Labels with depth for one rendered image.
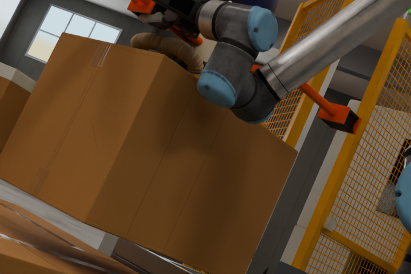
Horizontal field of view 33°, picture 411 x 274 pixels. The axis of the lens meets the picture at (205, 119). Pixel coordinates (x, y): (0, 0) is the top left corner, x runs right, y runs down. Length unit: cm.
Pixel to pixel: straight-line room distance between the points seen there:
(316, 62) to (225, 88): 23
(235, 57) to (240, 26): 7
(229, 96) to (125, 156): 26
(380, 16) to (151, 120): 54
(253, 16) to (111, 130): 39
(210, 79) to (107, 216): 37
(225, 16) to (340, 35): 25
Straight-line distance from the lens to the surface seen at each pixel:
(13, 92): 306
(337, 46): 156
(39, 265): 147
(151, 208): 161
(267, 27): 149
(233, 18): 149
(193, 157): 166
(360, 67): 994
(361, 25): 156
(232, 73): 145
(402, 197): 120
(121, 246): 235
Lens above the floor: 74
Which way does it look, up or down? 8 degrees up
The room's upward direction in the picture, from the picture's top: 25 degrees clockwise
